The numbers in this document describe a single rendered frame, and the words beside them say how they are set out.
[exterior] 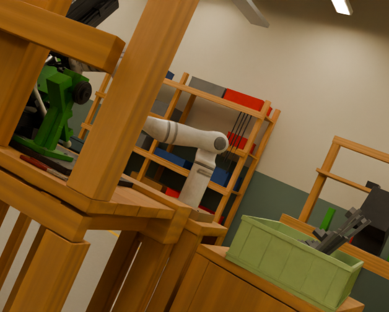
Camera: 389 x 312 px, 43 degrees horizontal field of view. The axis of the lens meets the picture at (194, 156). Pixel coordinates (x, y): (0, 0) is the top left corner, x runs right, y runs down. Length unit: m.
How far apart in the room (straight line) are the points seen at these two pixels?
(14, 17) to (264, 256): 1.10
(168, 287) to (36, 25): 1.08
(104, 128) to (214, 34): 7.23
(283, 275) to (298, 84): 5.92
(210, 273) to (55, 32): 1.00
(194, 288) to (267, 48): 6.33
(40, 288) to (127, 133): 0.44
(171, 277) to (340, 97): 5.66
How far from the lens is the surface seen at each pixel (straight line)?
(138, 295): 1.86
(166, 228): 1.75
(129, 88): 1.24
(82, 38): 1.30
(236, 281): 1.79
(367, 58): 7.42
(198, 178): 2.03
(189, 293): 1.88
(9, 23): 1.46
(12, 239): 2.64
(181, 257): 1.91
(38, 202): 1.33
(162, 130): 1.94
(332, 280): 1.72
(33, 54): 1.48
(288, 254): 1.74
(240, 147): 6.92
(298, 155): 7.21
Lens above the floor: 1.08
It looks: level
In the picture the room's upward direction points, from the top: 24 degrees clockwise
